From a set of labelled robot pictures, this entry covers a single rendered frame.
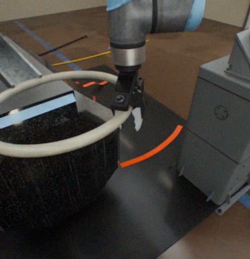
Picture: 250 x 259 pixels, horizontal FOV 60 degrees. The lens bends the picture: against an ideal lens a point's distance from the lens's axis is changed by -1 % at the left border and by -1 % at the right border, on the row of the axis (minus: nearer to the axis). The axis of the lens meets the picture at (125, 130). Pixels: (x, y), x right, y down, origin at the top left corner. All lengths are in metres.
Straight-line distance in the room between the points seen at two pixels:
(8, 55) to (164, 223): 1.25
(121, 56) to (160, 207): 1.17
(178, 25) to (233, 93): 0.69
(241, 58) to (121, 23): 0.77
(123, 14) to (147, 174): 1.33
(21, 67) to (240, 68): 0.99
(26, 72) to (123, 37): 0.57
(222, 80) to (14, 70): 0.95
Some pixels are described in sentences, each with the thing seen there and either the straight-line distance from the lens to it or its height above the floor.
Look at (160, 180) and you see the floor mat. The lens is 1.67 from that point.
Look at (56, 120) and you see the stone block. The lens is 0.96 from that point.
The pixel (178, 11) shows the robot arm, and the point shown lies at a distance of 0.55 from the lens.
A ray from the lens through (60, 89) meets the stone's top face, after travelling 1.03.
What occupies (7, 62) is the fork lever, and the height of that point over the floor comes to 0.96.
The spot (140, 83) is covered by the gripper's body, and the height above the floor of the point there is 1.04.
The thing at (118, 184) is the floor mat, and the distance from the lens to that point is 1.63.
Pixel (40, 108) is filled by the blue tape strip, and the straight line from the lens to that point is 0.97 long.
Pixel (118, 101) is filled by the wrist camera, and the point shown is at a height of 1.04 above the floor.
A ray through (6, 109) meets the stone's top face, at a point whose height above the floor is 0.85.
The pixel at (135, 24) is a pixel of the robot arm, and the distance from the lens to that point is 0.54.
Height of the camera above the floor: 1.34
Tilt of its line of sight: 40 degrees down
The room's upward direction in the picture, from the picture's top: straight up
